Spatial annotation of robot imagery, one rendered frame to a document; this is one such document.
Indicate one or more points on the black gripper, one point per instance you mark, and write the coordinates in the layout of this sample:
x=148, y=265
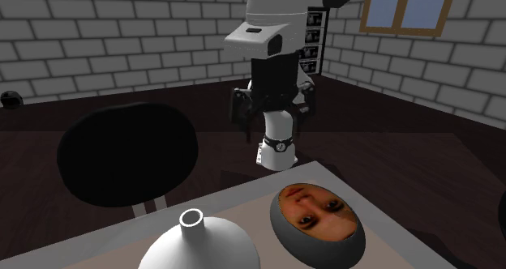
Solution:
x=274, y=78

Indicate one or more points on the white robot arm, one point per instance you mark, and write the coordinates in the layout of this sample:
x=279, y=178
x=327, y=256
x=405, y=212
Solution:
x=276, y=7

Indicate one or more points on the grey table with beige top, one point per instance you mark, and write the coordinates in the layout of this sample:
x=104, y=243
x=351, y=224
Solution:
x=245, y=197

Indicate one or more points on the grey bowl with face picture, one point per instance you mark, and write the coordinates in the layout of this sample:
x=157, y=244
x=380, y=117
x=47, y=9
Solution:
x=316, y=252

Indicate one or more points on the white narrow-necked vase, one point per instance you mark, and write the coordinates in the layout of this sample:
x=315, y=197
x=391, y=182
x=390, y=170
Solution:
x=205, y=244

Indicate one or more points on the black round object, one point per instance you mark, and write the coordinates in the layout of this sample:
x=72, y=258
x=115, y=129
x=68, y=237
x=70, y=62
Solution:
x=11, y=100

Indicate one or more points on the window with brown frame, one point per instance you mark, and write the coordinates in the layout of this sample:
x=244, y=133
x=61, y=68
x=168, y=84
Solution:
x=407, y=3

